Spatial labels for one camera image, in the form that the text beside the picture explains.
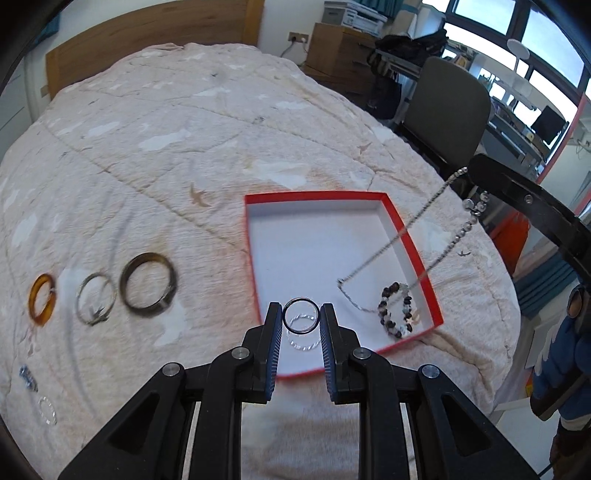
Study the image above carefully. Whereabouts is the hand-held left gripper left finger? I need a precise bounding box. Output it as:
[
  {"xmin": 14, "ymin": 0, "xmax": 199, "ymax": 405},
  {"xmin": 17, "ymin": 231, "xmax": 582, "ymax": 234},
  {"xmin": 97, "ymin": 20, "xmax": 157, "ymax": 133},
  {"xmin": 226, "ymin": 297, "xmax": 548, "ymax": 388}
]
[{"xmin": 58, "ymin": 302, "xmax": 283, "ymax": 480}]

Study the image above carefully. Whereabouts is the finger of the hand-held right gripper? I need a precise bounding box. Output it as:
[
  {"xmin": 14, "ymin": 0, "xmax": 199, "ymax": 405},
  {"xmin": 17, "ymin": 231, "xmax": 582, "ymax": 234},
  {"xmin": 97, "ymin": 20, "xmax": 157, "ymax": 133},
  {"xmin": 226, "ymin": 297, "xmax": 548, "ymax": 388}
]
[{"xmin": 468, "ymin": 154, "xmax": 591, "ymax": 278}]

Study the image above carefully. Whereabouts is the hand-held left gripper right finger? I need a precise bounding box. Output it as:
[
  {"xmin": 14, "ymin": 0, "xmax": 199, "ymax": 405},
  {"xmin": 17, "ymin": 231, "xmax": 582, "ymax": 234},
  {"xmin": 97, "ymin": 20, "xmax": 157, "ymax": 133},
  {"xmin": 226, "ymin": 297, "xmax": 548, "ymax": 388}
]
[{"xmin": 320, "ymin": 303, "xmax": 541, "ymax": 480}]

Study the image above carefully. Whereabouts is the twisted silver ring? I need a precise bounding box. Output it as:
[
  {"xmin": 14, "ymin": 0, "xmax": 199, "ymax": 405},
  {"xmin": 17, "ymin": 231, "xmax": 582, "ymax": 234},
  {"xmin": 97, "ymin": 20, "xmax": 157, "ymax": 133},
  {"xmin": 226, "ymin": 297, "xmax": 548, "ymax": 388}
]
[{"xmin": 286, "ymin": 314, "xmax": 320, "ymax": 354}]

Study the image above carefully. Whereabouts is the thin black ring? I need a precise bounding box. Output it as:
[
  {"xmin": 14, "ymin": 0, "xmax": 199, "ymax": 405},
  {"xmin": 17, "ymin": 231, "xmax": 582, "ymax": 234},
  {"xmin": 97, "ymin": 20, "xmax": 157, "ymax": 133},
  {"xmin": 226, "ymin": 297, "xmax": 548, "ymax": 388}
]
[{"xmin": 283, "ymin": 298, "xmax": 320, "ymax": 334}]

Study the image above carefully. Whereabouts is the silver chain necklace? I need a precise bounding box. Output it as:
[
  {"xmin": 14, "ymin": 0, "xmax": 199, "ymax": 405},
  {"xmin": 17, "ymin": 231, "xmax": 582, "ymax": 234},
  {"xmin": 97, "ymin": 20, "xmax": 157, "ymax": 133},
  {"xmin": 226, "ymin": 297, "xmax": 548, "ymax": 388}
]
[{"xmin": 337, "ymin": 167, "xmax": 491, "ymax": 315}]

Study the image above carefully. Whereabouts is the dark beaded bracelet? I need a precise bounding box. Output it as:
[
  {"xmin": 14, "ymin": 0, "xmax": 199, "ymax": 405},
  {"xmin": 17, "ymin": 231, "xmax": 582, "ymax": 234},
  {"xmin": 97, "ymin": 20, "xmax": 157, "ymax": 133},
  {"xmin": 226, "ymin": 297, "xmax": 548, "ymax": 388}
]
[{"xmin": 378, "ymin": 281, "xmax": 415, "ymax": 339}]

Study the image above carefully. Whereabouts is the red jewelry box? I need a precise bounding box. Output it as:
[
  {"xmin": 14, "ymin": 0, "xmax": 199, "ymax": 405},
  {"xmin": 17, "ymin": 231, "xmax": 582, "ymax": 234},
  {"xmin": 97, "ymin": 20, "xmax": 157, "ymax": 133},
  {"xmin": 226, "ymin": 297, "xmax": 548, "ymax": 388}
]
[{"xmin": 244, "ymin": 191, "xmax": 445, "ymax": 380}]

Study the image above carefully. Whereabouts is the dark olive bangle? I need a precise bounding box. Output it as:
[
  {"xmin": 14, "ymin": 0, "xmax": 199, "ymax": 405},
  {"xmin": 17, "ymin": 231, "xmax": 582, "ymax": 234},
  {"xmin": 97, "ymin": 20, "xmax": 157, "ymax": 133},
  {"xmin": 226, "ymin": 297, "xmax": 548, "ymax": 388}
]
[{"xmin": 119, "ymin": 252, "xmax": 178, "ymax": 318}]

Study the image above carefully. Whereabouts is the thin silver bangle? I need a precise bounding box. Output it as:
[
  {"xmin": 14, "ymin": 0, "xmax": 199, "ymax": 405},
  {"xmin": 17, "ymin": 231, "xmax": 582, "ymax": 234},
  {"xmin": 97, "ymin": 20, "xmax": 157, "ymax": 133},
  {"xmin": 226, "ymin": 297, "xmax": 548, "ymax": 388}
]
[{"xmin": 75, "ymin": 272, "xmax": 116, "ymax": 326}]

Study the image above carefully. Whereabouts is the small clear ring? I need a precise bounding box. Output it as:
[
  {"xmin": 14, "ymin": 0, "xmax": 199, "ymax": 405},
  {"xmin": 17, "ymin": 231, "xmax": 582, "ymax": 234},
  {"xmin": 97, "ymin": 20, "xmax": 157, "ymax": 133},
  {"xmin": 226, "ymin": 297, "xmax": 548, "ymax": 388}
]
[{"xmin": 38, "ymin": 395, "xmax": 57, "ymax": 425}]

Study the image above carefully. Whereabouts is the amber bangle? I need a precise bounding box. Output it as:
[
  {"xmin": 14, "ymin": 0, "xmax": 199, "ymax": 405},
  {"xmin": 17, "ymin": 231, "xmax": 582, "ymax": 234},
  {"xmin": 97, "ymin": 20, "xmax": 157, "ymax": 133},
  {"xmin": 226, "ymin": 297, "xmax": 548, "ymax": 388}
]
[{"xmin": 28, "ymin": 273, "xmax": 58, "ymax": 328}]

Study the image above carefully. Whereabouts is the person's right forearm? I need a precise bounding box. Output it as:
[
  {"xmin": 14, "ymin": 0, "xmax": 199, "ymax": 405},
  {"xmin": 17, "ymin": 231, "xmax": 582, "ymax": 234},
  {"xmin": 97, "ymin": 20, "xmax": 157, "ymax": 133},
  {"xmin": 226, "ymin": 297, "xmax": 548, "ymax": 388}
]
[{"xmin": 530, "ymin": 318, "xmax": 591, "ymax": 423}]

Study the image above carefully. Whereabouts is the orange board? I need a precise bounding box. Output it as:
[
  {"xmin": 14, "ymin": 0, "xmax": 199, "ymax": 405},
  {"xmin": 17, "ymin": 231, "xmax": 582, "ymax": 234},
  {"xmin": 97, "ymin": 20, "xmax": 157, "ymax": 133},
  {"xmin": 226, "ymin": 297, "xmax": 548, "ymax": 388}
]
[{"xmin": 490, "ymin": 217, "xmax": 529, "ymax": 273}]

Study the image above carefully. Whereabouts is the grey desk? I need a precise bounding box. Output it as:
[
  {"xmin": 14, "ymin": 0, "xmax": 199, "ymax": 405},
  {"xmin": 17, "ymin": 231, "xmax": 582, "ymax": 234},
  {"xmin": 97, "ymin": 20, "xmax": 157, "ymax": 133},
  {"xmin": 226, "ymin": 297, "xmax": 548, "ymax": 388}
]
[{"xmin": 462, "ymin": 69, "xmax": 555, "ymax": 171}]

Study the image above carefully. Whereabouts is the black monitor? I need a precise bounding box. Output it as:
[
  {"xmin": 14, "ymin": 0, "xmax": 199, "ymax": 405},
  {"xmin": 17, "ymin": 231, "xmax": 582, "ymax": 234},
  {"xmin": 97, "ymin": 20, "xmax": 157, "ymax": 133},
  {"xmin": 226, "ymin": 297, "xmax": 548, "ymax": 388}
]
[{"xmin": 531, "ymin": 105, "xmax": 568, "ymax": 146}]

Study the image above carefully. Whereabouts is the grey office chair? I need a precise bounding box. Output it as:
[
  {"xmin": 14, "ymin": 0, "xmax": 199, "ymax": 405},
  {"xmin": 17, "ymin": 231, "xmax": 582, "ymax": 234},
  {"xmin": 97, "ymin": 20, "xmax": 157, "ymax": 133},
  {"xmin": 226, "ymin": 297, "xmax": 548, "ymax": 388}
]
[{"xmin": 399, "ymin": 56, "xmax": 491, "ymax": 171}]

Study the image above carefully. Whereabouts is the window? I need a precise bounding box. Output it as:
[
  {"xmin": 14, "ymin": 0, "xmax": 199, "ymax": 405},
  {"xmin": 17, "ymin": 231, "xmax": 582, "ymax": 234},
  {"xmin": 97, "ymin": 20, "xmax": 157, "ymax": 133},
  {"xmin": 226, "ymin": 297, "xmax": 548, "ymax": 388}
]
[{"xmin": 443, "ymin": 0, "xmax": 591, "ymax": 97}]

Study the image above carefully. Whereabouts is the black bag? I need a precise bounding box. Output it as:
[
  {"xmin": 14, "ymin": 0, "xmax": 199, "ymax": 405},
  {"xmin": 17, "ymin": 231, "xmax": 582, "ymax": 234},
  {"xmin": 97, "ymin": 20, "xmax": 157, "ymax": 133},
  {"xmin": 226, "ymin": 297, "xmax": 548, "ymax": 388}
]
[{"xmin": 374, "ymin": 28, "xmax": 448, "ymax": 56}]

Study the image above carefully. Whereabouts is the beige bird print blanket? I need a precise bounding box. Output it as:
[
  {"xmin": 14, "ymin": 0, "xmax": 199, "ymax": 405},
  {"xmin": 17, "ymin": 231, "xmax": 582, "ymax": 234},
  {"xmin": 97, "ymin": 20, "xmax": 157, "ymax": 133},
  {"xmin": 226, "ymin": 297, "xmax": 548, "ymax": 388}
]
[{"xmin": 0, "ymin": 42, "xmax": 518, "ymax": 480}]

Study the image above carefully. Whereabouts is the wooden drawer cabinet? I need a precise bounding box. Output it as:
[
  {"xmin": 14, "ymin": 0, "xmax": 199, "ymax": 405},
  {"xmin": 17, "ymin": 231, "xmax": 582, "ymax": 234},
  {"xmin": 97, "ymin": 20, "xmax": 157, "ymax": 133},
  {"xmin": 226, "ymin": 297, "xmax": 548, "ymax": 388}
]
[{"xmin": 305, "ymin": 22, "xmax": 384, "ymax": 90}]

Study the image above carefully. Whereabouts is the white printer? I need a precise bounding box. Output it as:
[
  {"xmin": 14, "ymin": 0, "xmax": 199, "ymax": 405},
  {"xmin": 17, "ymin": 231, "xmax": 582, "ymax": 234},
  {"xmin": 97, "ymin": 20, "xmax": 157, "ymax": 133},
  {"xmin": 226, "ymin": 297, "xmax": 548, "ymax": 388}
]
[{"xmin": 321, "ymin": 0, "xmax": 389, "ymax": 35}]

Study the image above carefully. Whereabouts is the wooden headboard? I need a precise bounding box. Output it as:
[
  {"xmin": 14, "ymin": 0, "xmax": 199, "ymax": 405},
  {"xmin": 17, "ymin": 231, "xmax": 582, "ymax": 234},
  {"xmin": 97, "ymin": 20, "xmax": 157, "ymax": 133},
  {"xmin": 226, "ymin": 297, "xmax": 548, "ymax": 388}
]
[{"xmin": 45, "ymin": 0, "xmax": 265, "ymax": 100}]

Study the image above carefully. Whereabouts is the white wardrobe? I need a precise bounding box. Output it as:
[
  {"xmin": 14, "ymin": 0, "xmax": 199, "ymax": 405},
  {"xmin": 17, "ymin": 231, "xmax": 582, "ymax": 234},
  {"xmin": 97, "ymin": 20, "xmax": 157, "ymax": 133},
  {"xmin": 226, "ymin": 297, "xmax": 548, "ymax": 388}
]
[{"xmin": 0, "ymin": 51, "xmax": 28, "ymax": 162}]

